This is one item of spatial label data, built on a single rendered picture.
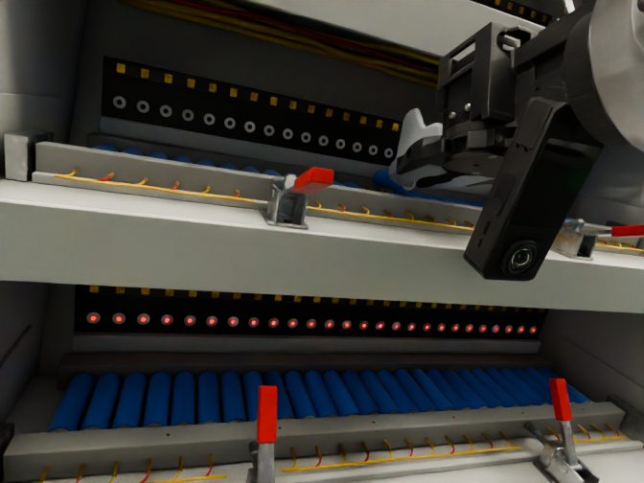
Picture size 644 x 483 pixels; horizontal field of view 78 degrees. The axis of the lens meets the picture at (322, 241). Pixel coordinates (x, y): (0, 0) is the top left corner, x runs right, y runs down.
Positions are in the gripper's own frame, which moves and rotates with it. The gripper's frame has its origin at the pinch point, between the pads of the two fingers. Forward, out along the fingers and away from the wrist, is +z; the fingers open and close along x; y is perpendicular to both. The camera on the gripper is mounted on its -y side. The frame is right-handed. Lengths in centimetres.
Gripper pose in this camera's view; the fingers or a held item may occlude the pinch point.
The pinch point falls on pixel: (408, 182)
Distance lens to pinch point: 39.3
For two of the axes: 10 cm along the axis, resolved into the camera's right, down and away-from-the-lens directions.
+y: 0.7, -10.0, 0.7
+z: -3.6, 0.4, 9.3
